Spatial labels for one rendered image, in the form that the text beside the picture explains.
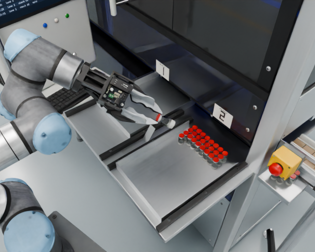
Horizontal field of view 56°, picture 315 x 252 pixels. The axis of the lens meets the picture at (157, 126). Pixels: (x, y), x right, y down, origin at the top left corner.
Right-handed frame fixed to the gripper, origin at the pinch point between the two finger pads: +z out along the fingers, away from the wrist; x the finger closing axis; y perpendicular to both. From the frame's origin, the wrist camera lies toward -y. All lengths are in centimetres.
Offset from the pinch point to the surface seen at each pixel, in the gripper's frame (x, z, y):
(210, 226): -25, 67, -73
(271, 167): 3.7, 41.8, -8.1
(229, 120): 14.4, 29.0, -21.3
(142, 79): 24, 1, -63
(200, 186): -10.1, 29.4, -23.3
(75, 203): -51, 4, -132
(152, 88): 23, 6, -61
